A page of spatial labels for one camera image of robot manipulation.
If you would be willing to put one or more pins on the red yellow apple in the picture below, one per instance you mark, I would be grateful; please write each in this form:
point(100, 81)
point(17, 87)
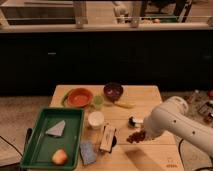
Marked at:
point(59, 157)

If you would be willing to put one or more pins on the orange bowl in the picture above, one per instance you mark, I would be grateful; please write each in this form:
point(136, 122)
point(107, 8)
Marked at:
point(79, 97)

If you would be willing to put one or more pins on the white handled dish brush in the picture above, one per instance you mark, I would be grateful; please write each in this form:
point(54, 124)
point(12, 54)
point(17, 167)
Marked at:
point(134, 122)

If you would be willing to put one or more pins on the purple bowl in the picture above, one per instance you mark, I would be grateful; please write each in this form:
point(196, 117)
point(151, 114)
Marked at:
point(113, 91)

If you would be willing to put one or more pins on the dark red grape bunch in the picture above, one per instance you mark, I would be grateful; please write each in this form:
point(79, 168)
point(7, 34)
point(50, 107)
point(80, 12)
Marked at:
point(136, 137)

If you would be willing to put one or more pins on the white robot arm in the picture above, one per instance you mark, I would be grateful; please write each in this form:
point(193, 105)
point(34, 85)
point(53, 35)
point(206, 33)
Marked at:
point(170, 116)

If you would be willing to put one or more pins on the white cup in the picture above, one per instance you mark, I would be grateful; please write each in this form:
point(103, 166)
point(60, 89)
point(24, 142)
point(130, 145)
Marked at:
point(96, 120)

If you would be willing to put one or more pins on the green plastic tray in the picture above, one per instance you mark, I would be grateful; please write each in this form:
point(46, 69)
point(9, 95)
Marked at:
point(41, 147)

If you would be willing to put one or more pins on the wooden whiteboard eraser block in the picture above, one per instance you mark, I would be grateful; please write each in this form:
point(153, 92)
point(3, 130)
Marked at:
point(107, 138)

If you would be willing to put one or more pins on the blue sponge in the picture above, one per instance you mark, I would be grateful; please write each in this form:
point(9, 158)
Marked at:
point(87, 153)

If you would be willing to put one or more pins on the yellow banana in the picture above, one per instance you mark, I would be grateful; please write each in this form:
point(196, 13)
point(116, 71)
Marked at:
point(124, 104)

